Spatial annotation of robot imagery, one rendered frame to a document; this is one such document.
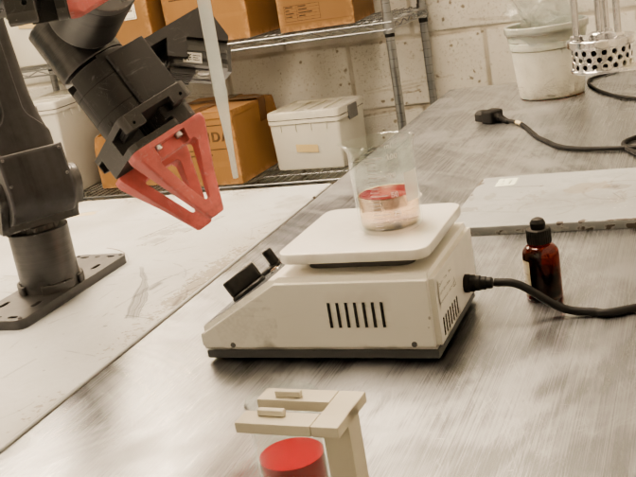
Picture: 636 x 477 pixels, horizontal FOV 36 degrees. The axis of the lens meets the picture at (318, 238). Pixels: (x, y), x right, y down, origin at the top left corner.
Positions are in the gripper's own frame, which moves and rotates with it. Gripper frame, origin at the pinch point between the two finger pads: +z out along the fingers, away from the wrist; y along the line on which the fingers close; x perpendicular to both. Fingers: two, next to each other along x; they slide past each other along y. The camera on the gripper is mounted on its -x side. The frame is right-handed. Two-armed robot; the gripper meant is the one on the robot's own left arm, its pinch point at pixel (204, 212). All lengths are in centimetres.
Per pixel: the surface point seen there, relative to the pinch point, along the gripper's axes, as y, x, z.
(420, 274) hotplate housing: -12.9, -5.0, 13.6
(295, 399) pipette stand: -35.4, 16.6, 11.0
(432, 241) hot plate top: -12.9, -7.6, 12.3
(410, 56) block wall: 180, -164, -15
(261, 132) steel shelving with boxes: 205, -117, -25
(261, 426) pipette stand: -36.1, 18.6, 10.8
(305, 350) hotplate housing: -3.4, 1.8, 13.5
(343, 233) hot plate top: -5.9, -5.8, 8.0
